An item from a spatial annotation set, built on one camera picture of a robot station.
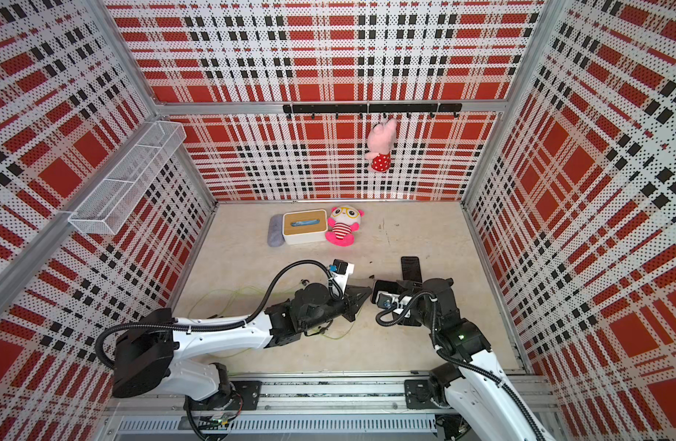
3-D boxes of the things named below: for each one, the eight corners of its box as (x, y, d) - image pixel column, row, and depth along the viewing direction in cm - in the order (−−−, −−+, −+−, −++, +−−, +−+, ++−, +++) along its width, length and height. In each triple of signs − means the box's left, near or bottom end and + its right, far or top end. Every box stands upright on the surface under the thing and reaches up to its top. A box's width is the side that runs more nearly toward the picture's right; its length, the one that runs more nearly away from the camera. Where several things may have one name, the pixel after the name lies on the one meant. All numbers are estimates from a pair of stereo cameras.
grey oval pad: (269, 248, 108) (266, 242, 105) (269, 222, 117) (267, 215, 113) (284, 245, 108) (282, 239, 105) (283, 220, 117) (281, 213, 114)
